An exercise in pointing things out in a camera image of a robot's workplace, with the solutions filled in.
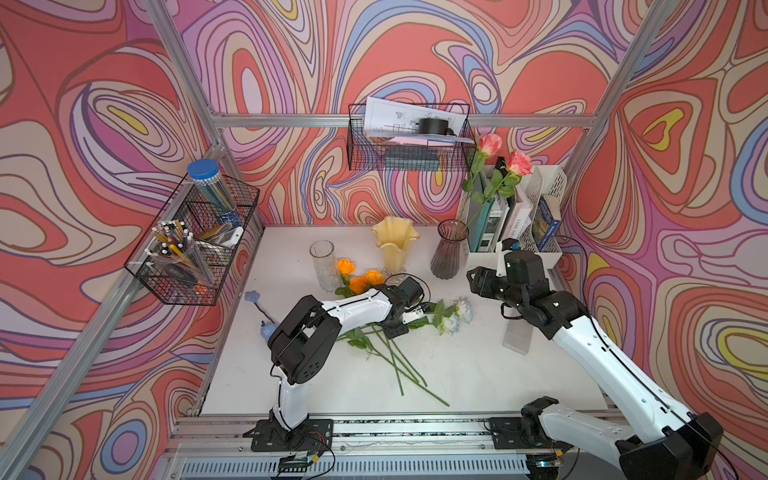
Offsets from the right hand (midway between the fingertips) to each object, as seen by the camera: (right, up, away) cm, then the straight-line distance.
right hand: (479, 283), depth 77 cm
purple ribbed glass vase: (-5, +7, +19) cm, 20 cm away
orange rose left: (-34, -3, +20) cm, 40 cm away
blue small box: (+30, +17, +24) cm, 42 cm away
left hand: (-22, -14, +15) cm, 30 cm away
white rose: (-33, -18, +11) cm, 39 cm away
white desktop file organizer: (+11, +23, +15) cm, 30 cm away
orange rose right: (-28, -1, +21) cm, 35 cm away
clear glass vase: (-44, +8, +13) cm, 47 cm away
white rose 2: (-1, -10, +14) cm, 17 cm away
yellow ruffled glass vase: (-22, +14, +17) cm, 31 cm away
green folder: (+4, +20, +11) cm, 23 cm away
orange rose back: (-39, +3, +25) cm, 46 cm away
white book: (+16, +19, +14) cm, 29 cm away
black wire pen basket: (-67, +11, -4) cm, 68 cm away
